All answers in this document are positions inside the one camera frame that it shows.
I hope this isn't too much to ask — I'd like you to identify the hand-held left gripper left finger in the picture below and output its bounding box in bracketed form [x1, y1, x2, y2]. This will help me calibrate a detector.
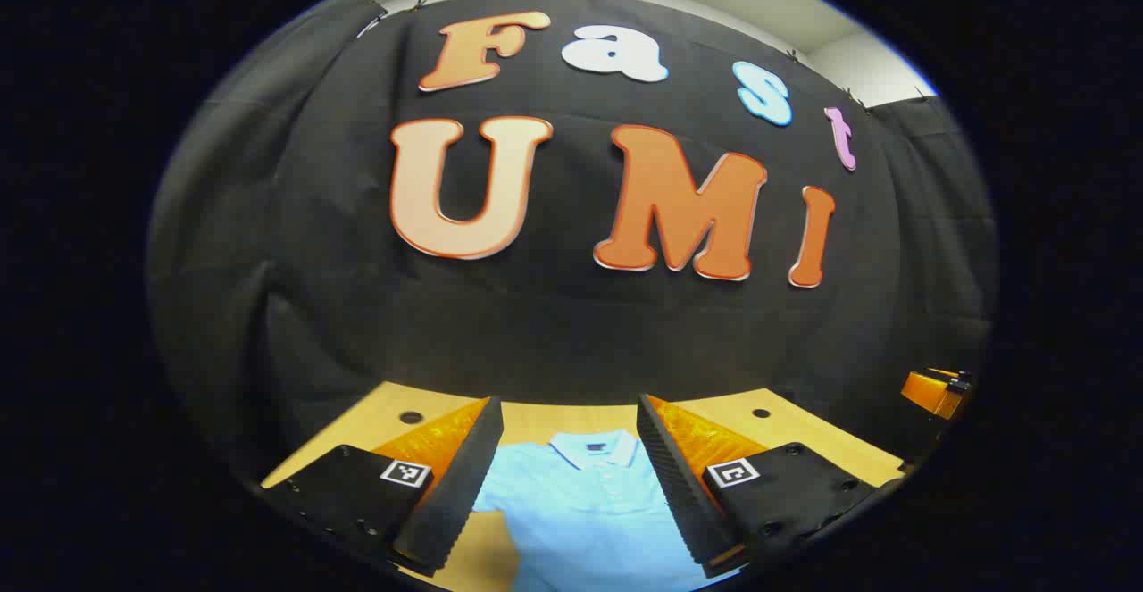
[261, 396, 505, 575]

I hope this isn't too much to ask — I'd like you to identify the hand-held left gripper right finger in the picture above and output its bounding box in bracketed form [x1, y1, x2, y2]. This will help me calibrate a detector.
[637, 394, 905, 579]

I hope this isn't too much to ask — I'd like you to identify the light blue T-shirt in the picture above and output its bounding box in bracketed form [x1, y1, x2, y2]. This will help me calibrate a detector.
[471, 429, 744, 592]

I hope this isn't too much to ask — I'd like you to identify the black backdrop cloth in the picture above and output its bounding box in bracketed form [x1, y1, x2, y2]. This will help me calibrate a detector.
[147, 0, 999, 486]

